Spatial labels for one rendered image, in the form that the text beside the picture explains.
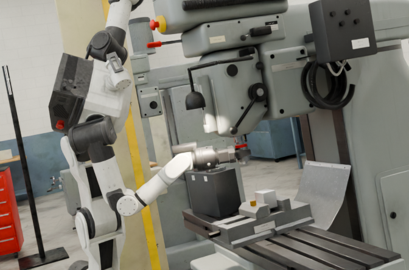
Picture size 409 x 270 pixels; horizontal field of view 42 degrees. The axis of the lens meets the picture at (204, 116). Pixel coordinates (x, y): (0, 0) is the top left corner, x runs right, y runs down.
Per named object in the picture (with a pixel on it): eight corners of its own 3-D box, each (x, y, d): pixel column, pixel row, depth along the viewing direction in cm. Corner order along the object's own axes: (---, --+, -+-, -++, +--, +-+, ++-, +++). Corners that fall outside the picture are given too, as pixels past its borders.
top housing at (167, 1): (176, 25, 180) (168, -22, 179) (154, 37, 204) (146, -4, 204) (294, 10, 197) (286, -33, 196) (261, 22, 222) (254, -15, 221)
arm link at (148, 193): (170, 190, 198) (131, 225, 197) (167, 183, 208) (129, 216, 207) (151, 169, 196) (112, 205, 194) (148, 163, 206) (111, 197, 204)
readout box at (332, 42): (332, 61, 173) (322, -3, 172) (316, 64, 182) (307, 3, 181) (381, 53, 181) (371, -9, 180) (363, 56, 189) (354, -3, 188)
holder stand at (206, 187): (220, 218, 223) (212, 171, 222) (192, 212, 242) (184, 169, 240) (242, 210, 230) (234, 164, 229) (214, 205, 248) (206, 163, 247)
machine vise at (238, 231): (231, 250, 177) (226, 218, 176) (212, 241, 191) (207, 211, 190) (316, 222, 192) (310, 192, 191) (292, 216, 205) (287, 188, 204)
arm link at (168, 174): (194, 162, 197) (167, 186, 196) (195, 163, 206) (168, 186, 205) (182, 149, 197) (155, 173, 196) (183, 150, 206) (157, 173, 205)
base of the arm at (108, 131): (78, 163, 195) (65, 139, 188) (80, 143, 205) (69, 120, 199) (117, 152, 194) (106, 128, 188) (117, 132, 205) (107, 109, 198)
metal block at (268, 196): (265, 210, 188) (262, 193, 188) (257, 207, 194) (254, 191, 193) (277, 206, 190) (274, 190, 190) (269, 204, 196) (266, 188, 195)
